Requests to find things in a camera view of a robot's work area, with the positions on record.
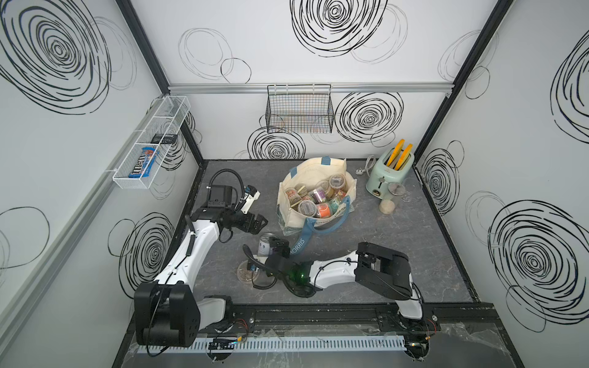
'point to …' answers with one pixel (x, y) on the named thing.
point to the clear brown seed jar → (245, 275)
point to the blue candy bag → (144, 163)
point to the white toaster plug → (360, 171)
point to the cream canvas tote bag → (315, 195)
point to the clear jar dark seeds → (337, 181)
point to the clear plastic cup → (395, 192)
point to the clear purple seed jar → (307, 208)
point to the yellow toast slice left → (396, 152)
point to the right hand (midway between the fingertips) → (272, 245)
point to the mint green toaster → (380, 175)
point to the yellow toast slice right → (403, 157)
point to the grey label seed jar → (264, 248)
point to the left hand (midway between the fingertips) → (254, 217)
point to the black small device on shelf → (167, 139)
